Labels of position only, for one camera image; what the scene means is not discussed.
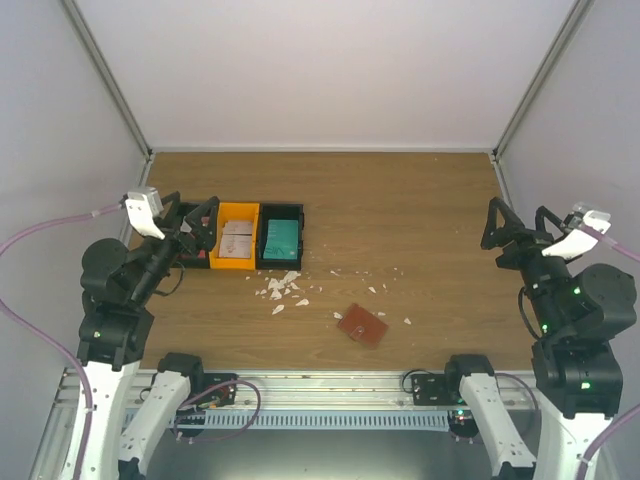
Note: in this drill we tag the aluminium front rail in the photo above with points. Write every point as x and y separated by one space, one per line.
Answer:
309 390

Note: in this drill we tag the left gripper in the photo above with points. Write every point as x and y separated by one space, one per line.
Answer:
202 236

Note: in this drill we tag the white cards stack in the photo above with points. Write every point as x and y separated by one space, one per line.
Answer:
236 239

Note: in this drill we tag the yellow plastic bin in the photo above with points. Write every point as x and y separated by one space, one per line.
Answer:
235 211

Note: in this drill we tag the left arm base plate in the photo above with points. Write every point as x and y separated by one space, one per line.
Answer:
225 396

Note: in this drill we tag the grey slotted cable duct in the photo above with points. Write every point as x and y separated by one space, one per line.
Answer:
319 420

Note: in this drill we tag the green credit card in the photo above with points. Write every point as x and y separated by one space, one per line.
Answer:
281 240

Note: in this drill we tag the black bin with red cards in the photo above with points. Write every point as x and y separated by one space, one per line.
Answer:
202 258

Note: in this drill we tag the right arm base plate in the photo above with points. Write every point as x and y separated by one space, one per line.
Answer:
426 388

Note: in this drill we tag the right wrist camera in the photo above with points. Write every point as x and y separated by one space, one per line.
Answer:
583 228

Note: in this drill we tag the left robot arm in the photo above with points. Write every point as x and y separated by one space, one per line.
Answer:
117 283

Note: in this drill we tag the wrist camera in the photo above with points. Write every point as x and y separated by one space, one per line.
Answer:
143 205
583 228

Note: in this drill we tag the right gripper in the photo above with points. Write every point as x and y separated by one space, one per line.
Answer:
529 240

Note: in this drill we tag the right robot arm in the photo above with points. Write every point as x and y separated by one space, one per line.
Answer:
577 377

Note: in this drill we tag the black bin with green cards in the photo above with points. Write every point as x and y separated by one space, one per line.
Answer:
269 211

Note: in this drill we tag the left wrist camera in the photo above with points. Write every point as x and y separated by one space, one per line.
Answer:
143 205

